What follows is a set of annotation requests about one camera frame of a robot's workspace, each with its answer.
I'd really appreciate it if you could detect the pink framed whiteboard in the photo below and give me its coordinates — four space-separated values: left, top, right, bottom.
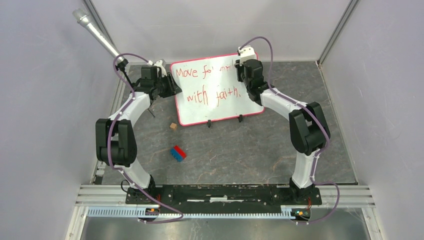
170 53 265 127

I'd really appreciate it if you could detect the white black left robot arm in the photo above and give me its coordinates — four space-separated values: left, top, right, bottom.
95 60 182 204

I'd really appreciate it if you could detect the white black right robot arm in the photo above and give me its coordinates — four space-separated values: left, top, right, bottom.
234 59 331 204

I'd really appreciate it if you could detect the small wooden cube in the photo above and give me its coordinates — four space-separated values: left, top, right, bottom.
169 123 178 130

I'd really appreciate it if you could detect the red blue toy block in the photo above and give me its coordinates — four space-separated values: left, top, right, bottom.
170 145 187 162

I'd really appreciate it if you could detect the silver microphone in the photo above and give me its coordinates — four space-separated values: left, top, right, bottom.
72 8 128 69

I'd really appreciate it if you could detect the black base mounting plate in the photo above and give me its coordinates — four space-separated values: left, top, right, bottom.
125 184 323 216

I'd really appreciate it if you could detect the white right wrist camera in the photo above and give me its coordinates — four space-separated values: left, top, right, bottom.
237 45 257 66

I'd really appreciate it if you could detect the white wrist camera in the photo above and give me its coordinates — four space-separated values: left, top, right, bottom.
147 59 168 77
237 45 257 66

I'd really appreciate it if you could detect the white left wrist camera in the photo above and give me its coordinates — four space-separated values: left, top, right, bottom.
147 59 168 77

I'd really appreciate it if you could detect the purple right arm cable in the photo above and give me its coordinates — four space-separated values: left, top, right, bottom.
238 36 341 225

